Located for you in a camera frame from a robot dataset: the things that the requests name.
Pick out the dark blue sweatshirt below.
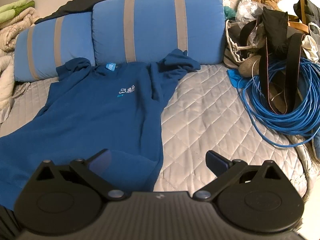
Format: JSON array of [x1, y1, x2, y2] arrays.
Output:
[[1, 49, 201, 209]]

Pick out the grey quilted bedspread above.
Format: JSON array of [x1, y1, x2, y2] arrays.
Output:
[[1, 65, 309, 196]]

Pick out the white grey sneaker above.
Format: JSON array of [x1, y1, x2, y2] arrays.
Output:
[[223, 19, 265, 69]]

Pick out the left blue striped pillow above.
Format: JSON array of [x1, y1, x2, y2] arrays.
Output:
[[14, 12, 95, 82]]

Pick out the blue striped pillow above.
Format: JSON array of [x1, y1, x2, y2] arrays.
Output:
[[14, 12, 95, 82], [92, 0, 225, 64]]

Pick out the white quilted duvet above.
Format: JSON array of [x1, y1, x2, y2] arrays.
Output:
[[0, 50, 15, 124]]

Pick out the right blue striped pillow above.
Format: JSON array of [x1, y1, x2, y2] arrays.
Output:
[[92, 0, 225, 64]]

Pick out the beige knitted blanket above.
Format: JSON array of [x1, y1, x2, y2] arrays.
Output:
[[1, 7, 39, 52]]

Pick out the black garment behind pillows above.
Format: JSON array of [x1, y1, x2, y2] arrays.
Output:
[[35, 0, 105, 24]]

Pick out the light green blanket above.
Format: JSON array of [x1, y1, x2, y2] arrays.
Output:
[[0, 0, 35, 23]]

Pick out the coiled blue cable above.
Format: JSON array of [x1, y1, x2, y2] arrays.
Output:
[[236, 57, 320, 148]]

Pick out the black bag with straps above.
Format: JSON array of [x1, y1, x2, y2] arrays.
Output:
[[240, 7, 305, 114]]

